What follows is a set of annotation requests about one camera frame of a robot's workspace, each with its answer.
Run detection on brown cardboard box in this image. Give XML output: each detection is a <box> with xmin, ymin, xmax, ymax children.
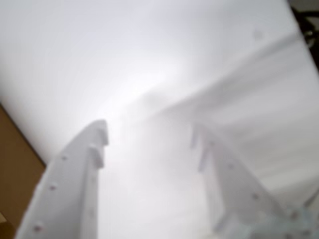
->
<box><xmin>0</xmin><ymin>103</ymin><xmax>47</xmax><ymax>239</ymax></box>

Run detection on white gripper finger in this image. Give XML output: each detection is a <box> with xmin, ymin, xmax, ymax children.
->
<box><xmin>190</xmin><ymin>123</ymin><xmax>319</xmax><ymax>239</ymax></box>
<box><xmin>14</xmin><ymin>119</ymin><xmax>109</xmax><ymax>239</ymax></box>

